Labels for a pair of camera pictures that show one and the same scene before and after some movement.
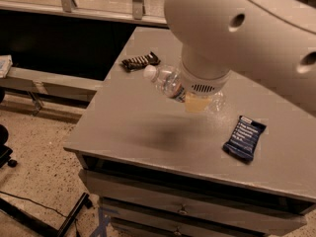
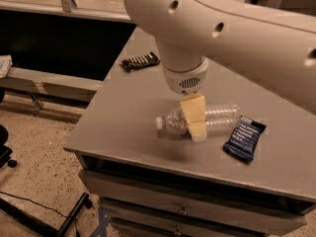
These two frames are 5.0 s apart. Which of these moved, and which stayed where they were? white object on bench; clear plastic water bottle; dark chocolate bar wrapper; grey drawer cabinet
Moved: clear plastic water bottle
Stayed: grey drawer cabinet; white object on bench; dark chocolate bar wrapper
